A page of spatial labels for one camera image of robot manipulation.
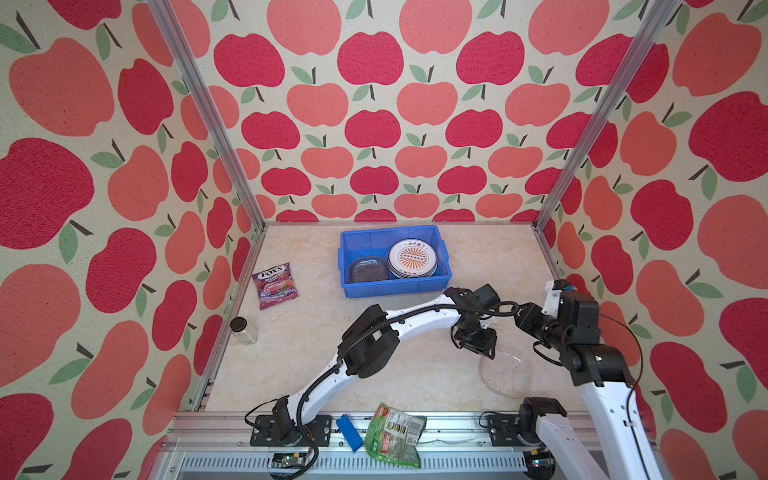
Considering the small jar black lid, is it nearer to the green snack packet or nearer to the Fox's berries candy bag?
the Fox's berries candy bag

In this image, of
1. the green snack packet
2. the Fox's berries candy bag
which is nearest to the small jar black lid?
the Fox's berries candy bag

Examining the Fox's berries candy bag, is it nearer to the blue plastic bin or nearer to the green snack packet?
the blue plastic bin

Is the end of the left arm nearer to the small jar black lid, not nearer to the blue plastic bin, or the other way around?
the blue plastic bin

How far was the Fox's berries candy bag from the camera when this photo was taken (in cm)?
99

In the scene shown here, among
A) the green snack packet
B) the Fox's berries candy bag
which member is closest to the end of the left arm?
the green snack packet

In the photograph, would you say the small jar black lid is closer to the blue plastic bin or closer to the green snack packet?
the blue plastic bin

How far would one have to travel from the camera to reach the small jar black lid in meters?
0.84

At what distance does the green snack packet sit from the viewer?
702mm

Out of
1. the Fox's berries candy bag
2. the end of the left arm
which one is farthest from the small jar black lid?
Answer: the end of the left arm

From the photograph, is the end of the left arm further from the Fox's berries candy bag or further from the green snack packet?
the Fox's berries candy bag

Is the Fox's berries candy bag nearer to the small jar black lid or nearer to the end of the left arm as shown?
the small jar black lid

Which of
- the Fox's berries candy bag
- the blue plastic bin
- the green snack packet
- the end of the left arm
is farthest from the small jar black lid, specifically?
the end of the left arm

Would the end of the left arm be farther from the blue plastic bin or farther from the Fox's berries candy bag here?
the Fox's berries candy bag

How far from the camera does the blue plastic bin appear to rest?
1000mm
